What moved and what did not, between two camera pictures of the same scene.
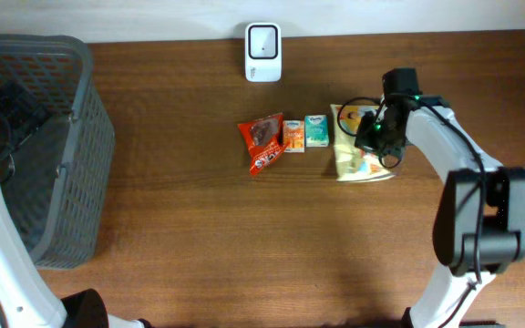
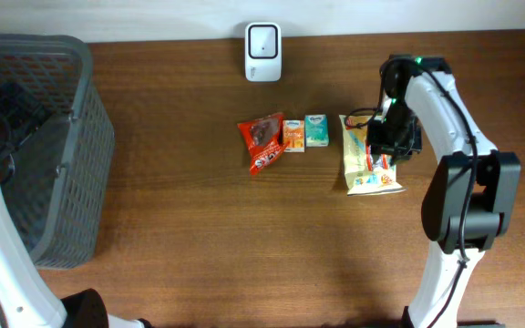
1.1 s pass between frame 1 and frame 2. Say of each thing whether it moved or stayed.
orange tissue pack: stayed
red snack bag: stayed
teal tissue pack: stayed
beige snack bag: moved
